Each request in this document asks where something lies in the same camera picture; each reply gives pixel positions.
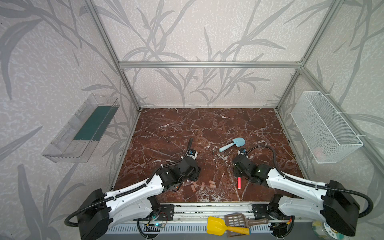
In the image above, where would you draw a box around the pink highlighter pen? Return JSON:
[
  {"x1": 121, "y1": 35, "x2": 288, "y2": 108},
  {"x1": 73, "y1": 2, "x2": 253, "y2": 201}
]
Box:
[{"x1": 237, "y1": 177, "x2": 242, "y2": 190}]

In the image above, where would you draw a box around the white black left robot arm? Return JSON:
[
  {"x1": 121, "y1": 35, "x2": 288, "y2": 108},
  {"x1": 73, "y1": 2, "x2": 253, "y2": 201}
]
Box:
[{"x1": 65, "y1": 150, "x2": 201, "y2": 240}]

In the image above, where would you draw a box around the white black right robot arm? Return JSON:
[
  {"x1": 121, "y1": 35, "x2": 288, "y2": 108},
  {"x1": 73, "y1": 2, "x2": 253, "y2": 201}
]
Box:
[{"x1": 232, "y1": 154, "x2": 360, "y2": 237}]

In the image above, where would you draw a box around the light blue toy shovel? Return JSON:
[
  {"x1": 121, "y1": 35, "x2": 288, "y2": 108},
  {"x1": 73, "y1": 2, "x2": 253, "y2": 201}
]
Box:
[{"x1": 219, "y1": 138, "x2": 246, "y2": 153}]

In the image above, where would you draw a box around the brown toy spatula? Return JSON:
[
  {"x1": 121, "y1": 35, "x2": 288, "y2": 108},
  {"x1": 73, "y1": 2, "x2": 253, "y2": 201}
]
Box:
[{"x1": 224, "y1": 213, "x2": 269, "y2": 228}]

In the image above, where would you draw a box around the yellow toy shovel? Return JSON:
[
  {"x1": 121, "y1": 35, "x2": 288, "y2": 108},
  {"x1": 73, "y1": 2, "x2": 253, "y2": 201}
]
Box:
[{"x1": 207, "y1": 216, "x2": 251, "y2": 236}]

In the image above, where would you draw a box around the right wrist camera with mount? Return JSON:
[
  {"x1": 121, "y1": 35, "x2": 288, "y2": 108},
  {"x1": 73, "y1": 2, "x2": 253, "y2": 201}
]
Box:
[{"x1": 238, "y1": 148, "x2": 248, "y2": 156}]

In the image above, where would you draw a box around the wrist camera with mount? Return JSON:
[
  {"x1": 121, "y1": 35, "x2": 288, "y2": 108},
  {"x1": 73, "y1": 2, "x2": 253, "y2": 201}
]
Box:
[
  {"x1": 186, "y1": 149, "x2": 198, "y2": 160},
  {"x1": 238, "y1": 148, "x2": 248, "y2": 156}
]

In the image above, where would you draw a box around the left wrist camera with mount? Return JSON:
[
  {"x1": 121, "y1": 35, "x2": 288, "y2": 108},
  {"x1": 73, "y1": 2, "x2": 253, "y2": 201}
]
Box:
[{"x1": 186, "y1": 149, "x2": 198, "y2": 160}]

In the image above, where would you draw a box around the aluminium cage frame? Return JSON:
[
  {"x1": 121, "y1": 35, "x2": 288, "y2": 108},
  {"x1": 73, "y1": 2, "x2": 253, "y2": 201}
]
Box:
[{"x1": 84, "y1": 1, "x2": 384, "y2": 227}]

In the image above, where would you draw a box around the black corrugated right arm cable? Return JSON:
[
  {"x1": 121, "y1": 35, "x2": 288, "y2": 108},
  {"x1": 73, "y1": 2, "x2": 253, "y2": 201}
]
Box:
[{"x1": 246, "y1": 145, "x2": 374, "y2": 219}]

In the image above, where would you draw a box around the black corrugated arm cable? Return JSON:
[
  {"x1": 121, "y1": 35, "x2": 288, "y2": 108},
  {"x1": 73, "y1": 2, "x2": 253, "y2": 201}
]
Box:
[
  {"x1": 64, "y1": 137, "x2": 194, "y2": 228},
  {"x1": 246, "y1": 145, "x2": 374, "y2": 219}
]

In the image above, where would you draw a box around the green circuit board with wires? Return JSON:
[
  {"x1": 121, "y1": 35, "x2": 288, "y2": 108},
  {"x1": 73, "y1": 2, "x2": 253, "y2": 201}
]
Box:
[{"x1": 145, "y1": 221, "x2": 168, "y2": 232}]

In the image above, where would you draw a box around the white wire mesh basket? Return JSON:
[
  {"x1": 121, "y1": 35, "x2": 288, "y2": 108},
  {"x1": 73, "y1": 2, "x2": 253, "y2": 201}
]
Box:
[{"x1": 291, "y1": 91, "x2": 364, "y2": 164}]

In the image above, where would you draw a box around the clear plastic wall tray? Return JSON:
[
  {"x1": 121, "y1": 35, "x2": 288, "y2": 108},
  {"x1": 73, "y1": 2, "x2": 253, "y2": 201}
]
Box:
[{"x1": 42, "y1": 94, "x2": 120, "y2": 163}]

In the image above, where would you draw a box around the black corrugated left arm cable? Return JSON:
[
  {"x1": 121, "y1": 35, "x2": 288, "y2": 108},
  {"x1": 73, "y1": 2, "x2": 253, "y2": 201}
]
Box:
[{"x1": 64, "y1": 137, "x2": 194, "y2": 228}]

